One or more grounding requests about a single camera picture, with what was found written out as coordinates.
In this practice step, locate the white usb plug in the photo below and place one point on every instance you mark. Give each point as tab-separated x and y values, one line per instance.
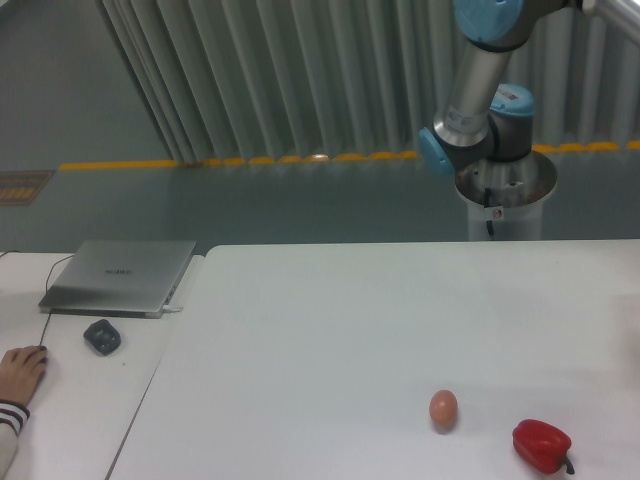
170	309

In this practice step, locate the person's hand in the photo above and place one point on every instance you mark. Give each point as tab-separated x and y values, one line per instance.
18	382

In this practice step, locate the black computer mouse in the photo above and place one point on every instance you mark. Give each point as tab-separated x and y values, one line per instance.
41	365

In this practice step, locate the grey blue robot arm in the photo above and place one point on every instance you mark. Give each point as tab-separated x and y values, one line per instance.
469	128

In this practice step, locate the small black gadget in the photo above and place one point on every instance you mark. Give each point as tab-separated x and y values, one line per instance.
103	337

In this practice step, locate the striped sleeve forearm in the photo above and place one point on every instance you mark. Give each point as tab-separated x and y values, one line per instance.
13	418

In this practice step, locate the silver closed laptop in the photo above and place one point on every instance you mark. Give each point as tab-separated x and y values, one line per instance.
119	278

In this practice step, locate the brown egg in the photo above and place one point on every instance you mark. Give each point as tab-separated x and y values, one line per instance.
443	411

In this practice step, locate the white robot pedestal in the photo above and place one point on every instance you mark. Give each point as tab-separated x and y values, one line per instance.
505	200

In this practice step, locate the grey pleated curtain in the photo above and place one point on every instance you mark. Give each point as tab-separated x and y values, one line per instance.
246	80

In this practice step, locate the red bell pepper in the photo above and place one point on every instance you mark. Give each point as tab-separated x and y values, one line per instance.
543	446

